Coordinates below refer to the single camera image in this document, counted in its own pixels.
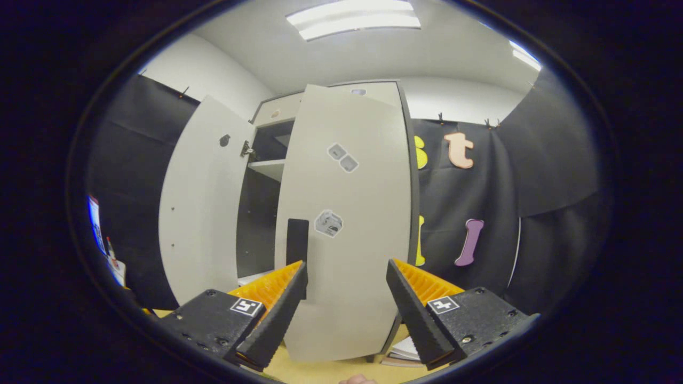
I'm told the bright white panel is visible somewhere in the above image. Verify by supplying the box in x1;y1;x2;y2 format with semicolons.
87;195;128;289

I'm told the white and grey cabinet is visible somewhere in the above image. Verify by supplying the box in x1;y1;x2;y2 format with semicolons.
235;80;423;363

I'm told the white cabinet drawer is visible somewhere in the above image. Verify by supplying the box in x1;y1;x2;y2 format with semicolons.
251;80;403;127

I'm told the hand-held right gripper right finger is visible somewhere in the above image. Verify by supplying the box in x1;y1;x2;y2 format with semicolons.
385;259;539;370

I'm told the small ceiling light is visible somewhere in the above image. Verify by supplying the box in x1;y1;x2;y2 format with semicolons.
510;40;542;71

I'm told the white book with dark picture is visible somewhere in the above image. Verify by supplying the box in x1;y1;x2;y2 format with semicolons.
392;336;422;361

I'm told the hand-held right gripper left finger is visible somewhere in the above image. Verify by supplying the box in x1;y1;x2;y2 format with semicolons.
160;260;309;372

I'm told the black backdrop cloth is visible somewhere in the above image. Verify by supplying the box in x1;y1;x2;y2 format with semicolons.
85;67;606;315

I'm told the long ceiling light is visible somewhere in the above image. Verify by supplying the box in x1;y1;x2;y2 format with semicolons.
286;0;422;42

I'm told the white cabinet door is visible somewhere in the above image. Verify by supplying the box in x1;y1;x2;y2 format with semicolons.
158;95;256;307
275;84;414;363

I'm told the thin brown book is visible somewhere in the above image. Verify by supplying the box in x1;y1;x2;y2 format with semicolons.
380;355;427;369

